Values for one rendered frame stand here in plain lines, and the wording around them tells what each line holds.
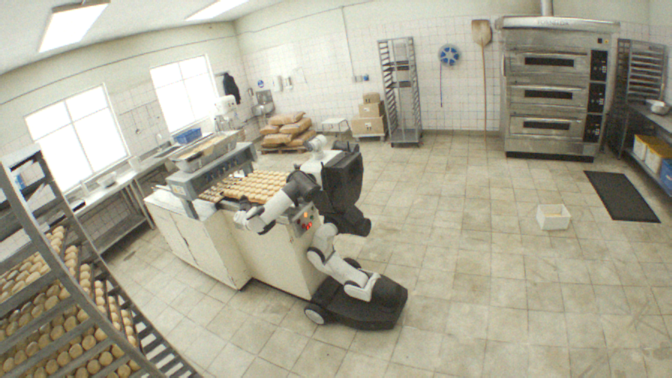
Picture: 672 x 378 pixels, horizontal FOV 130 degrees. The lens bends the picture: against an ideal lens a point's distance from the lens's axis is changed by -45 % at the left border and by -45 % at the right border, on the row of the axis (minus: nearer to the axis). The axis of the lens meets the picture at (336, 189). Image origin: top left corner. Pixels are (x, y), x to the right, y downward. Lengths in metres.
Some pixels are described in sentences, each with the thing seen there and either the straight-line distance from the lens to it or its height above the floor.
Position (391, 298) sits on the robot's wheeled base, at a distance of 1.90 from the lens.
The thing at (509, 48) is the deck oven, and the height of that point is 1.59.
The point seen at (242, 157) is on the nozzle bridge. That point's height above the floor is 1.07.
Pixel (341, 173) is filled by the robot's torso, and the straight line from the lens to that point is 1.38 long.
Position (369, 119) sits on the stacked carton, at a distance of 5.15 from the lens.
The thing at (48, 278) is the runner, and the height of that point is 1.50.
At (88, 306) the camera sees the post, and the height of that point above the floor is 1.38.
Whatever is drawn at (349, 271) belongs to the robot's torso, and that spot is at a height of 0.38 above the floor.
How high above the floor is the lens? 1.79
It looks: 28 degrees down
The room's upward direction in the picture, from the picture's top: 12 degrees counter-clockwise
